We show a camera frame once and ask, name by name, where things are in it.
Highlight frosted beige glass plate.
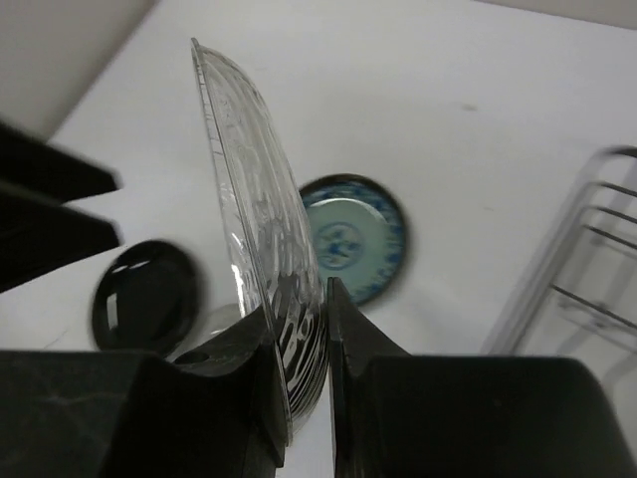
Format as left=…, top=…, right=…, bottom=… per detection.
left=167, top=303, right=242, bottom=362

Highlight blue patterned ceramic plate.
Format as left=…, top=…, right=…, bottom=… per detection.
left=300, top=173, right=411, bottom=307

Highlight metal wire dish rack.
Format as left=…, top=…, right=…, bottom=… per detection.
left=483, top=145, right=636, bottom=395

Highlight clear ribbed glass plate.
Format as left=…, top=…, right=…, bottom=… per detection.
left=191, top=40, right=327, bottom=436

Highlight black round plate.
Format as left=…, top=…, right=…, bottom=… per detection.
left=91, top=240, right=203, bottom=358

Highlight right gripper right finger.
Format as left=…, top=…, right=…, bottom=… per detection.
left=326, top=278, right=636, bottom=477

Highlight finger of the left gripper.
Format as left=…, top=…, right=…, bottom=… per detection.
left=1, top=183, right=120, bottom=292
left=1, top=123, right=119, bottom=202

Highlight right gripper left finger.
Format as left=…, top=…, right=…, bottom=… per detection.
left=1, top=310, right=288, bottom=477

